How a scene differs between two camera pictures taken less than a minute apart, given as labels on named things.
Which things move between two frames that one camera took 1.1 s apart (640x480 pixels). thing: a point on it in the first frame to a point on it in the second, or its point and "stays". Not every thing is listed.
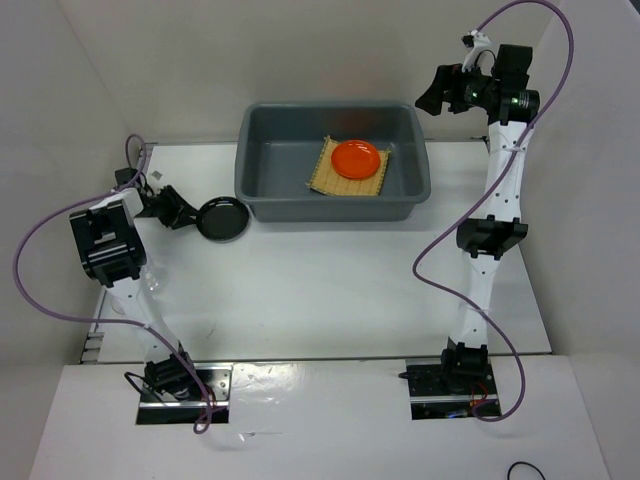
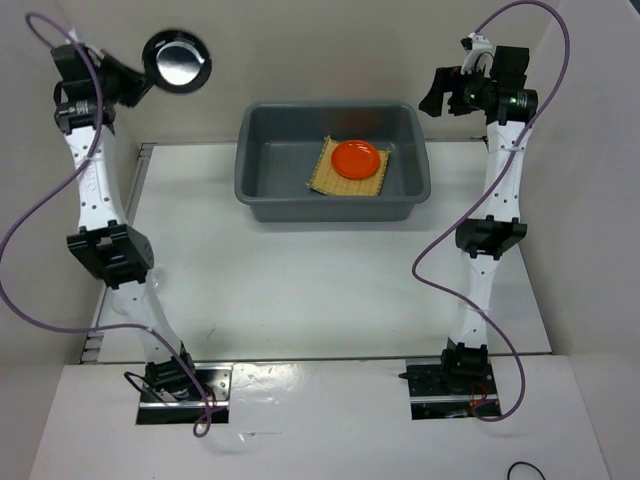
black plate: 223,219 to 178,61
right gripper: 447,78 stays
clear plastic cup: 153,279 stays
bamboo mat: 326,177 stays
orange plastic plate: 355,159 stays
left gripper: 175,219 to 136,79
